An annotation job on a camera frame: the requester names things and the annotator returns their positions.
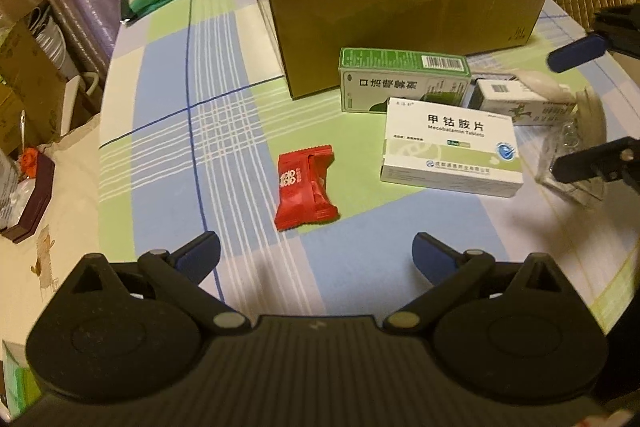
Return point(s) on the dark red box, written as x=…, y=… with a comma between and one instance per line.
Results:
x=35, y=197

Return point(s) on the plaid cloth desktop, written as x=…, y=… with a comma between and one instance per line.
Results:
x=225, y=107

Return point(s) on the stack of white bowls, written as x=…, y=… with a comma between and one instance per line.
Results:
x=47, y=37

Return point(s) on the red candy packet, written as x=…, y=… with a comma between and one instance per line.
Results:
x=305, y=192

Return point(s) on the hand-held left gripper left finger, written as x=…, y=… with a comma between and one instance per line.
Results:
x=197, y=253

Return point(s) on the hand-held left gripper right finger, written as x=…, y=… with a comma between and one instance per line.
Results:
x=434, y=257

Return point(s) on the green and white carton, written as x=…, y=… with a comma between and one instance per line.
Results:
x=15, y=382

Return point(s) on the clear plastic case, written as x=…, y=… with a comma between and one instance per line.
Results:
x=562, y=132

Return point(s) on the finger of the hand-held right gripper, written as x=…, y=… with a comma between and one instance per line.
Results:
x=577, y=52
x=595, y=159

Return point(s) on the large cardboard box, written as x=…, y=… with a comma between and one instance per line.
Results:
x=400, y=7

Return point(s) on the large white medicine box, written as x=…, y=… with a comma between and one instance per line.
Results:
x=450, y=142

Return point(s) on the white rice spoon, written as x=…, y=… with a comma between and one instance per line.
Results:
x=542, y=84

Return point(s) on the green medicine box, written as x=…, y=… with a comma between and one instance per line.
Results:
x=400, y=62

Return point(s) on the brown carton with bowls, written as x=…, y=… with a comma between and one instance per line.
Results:
x=30, y=72

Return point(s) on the white bird-print medicine box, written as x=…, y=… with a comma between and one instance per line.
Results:
x=505, y=94

